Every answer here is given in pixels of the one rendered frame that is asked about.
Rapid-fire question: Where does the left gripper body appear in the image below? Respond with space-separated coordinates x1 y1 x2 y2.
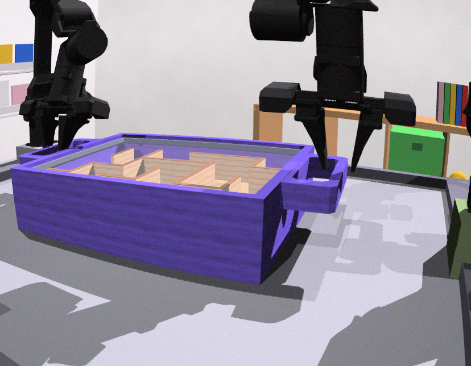
19 66 110 120

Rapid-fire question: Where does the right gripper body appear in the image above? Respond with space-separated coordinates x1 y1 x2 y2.
259 43 416 127

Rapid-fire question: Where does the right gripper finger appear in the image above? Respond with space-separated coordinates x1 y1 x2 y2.
294 107 328 169
351 115 382 172

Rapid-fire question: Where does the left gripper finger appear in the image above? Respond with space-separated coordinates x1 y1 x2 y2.
58 115 90 151
32 116 59 148

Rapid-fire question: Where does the purple wooden maze board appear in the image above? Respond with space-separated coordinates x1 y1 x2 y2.
11 133 348 285

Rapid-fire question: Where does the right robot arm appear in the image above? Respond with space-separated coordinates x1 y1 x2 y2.
249 0 379 47

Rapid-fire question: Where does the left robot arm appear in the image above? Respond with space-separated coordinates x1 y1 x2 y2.
23 0 108 147

